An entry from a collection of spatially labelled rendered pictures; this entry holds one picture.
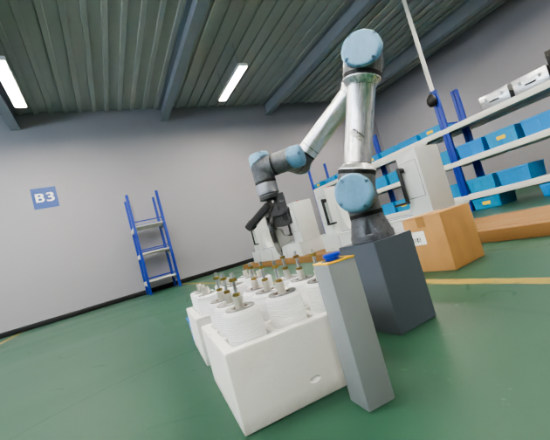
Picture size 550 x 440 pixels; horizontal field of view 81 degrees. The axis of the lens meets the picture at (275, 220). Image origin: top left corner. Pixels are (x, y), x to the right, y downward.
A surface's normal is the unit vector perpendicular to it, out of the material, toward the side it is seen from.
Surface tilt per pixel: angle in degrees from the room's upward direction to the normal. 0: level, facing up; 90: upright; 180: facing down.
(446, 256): 90
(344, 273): 90
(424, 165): 90
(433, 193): 90
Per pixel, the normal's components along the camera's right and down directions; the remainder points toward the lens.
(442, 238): -0.84, 0.20
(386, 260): 0.45, -0.18
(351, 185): -0.36, 0.18
